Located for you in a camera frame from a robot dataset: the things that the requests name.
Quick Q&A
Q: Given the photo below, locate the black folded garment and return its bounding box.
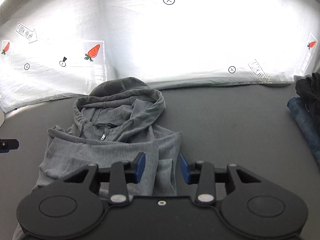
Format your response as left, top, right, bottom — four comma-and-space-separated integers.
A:
295, 73, 319, 131

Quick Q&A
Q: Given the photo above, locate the grey zip hoodie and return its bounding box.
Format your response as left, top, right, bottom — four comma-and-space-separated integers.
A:
14, 77, 181, 239

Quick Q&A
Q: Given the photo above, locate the white side panel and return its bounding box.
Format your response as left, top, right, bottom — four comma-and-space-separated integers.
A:
0, 109, 5, 127

